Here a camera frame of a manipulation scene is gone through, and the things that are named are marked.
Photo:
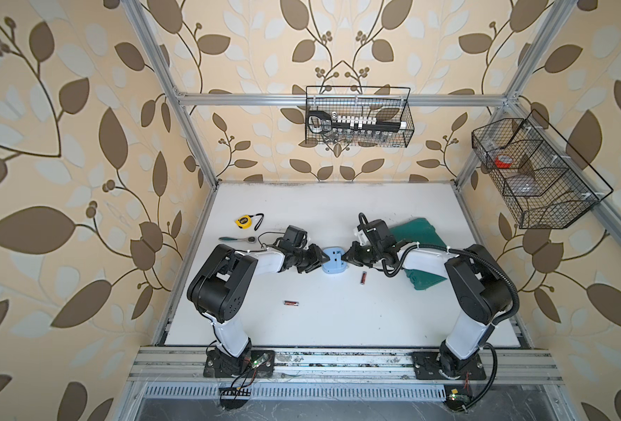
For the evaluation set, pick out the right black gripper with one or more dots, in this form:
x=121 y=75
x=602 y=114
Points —
x=353 y=256

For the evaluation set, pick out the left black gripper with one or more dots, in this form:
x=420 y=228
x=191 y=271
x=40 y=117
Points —
x=316 y=259

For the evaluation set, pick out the light blue alarm clock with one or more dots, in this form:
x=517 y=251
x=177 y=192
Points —
x=335 y=265

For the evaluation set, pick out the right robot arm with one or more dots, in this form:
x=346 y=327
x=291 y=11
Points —
x=484 y=292

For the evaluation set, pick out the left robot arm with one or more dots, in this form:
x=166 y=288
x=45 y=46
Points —
x=218 y=290

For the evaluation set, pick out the yellow tape measure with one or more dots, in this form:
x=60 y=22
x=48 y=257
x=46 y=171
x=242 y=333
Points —
x=253 y=221

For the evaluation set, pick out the red tape roll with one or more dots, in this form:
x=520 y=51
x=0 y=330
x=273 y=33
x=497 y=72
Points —
x=503 y=161

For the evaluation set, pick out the clear plastic bag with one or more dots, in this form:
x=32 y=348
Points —
x=523 y=185

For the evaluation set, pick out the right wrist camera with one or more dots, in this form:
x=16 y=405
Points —
x=375 y=233

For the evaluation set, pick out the teal handled ratchet tool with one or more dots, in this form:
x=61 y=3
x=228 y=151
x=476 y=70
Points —
x=249 y=240

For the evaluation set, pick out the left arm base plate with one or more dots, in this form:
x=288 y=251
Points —
x=222 y=365

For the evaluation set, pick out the socket bit rail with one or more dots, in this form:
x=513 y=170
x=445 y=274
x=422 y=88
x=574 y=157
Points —
x=370 y=124

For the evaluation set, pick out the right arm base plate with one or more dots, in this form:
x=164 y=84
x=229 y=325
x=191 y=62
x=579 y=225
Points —
x=437 y=366

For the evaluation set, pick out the black handled scissors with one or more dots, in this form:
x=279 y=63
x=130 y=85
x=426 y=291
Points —
x=320 y=122

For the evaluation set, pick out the back black wire basket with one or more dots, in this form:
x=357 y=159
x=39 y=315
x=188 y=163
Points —
x=358 y=115

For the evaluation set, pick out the black wire basket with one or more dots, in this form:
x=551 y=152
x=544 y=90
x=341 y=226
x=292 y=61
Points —
x=358 y=115
x=568 y=183

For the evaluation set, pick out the aluminium front rail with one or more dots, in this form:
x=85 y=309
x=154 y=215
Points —
x=345 y=365

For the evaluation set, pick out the right black wire basket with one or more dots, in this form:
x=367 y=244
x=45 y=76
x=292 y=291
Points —
x=568 y=183

